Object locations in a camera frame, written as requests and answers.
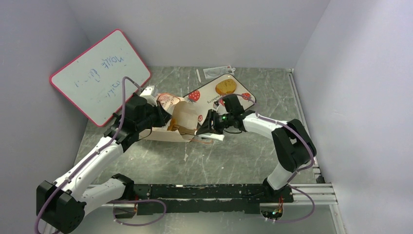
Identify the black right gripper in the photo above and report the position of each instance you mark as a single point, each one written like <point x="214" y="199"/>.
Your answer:
<point x="212" y="122"/>

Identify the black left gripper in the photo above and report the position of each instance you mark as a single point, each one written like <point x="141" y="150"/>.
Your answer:
<point x="163" y="117"/>

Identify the white paper bag orange handles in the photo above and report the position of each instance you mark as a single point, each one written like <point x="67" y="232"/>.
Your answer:
<point x="183" y="123"/>

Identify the yellow fake bread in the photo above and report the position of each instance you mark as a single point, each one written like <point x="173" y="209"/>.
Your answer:
<point x="226" y="87"/>

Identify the ring doughnut fake bread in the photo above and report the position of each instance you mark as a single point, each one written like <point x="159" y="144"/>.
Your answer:
<point x="173" y="126"/>

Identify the metal tongs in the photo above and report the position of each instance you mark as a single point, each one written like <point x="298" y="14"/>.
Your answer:
<point x="206" y="135"/>

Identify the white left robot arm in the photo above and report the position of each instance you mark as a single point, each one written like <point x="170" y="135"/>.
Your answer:
<point x="64" y="203"/>

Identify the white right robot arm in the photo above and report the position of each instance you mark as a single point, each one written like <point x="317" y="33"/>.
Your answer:
<point x="294" y="147"/>

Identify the strawberry pattern tray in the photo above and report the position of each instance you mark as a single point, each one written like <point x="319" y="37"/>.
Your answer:
<point x="205" y="97"/>

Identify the clear plastic package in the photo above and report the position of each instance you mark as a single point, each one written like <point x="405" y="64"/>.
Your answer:
<point x="215" y="72"/>

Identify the white pen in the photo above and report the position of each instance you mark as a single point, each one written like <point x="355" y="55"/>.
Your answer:
<point x="198" y="75"/>

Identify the pink framed whiteboard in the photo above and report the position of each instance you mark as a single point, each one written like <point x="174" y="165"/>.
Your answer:
<point x="92" y="82"/>

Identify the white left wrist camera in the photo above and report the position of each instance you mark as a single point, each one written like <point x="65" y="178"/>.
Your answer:
<point x="150" y="93"/>

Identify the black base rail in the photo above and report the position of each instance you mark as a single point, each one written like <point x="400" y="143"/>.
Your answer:
<point x="208" y="198"/>

